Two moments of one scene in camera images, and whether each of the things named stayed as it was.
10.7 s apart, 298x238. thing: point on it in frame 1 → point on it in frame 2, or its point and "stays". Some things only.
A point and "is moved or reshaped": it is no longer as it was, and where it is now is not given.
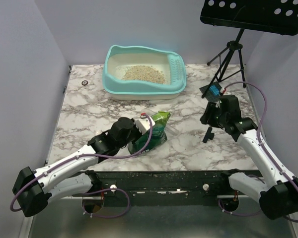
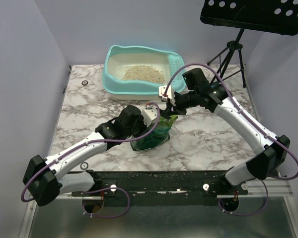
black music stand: [285, 17] stays
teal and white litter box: [143, 73] stays
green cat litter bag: [159, 137] is moved or reshaped
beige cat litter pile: [144, 73] stays
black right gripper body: [211, 115] → [171, 109]
